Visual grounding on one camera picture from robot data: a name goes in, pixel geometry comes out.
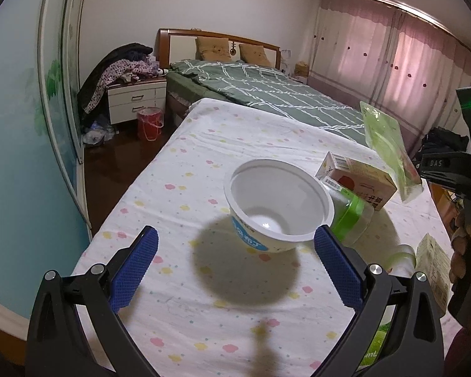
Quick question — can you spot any large green-labelled bottle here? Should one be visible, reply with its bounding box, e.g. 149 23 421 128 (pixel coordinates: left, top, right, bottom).
359 243 417 367

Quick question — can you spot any red bucket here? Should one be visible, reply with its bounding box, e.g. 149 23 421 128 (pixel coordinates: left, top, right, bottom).
137 107 165 141

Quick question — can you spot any pile of clothes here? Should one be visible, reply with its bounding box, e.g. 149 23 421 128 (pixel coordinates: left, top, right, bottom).
78 43 161 114

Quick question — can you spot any small clear green-labelled bottle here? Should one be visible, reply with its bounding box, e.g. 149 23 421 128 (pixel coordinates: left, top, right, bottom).
320 178 375 244

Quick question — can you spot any beige printed packet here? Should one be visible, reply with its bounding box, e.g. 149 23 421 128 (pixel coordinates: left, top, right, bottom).
415 233 453 317

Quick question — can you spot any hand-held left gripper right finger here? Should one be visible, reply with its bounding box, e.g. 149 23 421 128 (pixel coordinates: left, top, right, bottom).
314 226 444 377

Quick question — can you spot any green plaid duvet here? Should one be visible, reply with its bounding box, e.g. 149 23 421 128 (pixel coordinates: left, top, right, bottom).
169 59 377 148

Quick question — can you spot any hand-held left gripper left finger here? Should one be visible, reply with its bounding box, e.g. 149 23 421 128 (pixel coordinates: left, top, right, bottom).
25 226 160 377

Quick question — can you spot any person's right forearm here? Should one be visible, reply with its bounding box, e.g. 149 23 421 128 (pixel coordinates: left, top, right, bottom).
443 322 471 377

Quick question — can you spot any white plastic bowl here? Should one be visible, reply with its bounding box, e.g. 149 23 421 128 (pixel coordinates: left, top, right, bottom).
223 159 335 254

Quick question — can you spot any floral white tablecloth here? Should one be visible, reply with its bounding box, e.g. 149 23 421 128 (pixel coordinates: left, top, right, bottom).
68 97 460 377

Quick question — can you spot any frosted glass sliding door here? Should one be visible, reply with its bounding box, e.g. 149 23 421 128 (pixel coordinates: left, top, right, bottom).
0 0 93 323

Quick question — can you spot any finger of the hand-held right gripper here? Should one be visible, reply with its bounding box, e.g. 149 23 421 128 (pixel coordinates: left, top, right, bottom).
414 150 471 197

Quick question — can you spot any brown pillow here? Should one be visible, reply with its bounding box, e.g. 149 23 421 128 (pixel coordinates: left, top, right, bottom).
195 36 231 62
239 43 271 67

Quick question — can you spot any person's right hand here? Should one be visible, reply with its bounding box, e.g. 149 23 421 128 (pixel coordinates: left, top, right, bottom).
449 204 471 283

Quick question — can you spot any pink sheer curtain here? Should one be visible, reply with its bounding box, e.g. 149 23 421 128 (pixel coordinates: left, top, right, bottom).
308 0 471 154

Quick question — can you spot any wooden bed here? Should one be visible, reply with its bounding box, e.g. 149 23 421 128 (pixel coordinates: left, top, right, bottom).
156 28 377 150

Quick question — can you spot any white nightstand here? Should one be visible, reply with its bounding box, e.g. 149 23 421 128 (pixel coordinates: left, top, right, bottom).
107 79 167 124

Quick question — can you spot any dark clothes heap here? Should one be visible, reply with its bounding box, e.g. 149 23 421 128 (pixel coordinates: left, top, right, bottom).
418 126 471 158

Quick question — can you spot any red and white carton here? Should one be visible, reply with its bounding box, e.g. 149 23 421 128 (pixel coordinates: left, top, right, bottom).
316 151 399 210

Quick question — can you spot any green clear plastic pouch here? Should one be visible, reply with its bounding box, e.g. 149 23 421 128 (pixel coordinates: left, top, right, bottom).
359 101 424 204

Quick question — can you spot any crumpled plastic bag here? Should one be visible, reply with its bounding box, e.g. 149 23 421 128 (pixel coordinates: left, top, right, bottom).
82 120 114 146

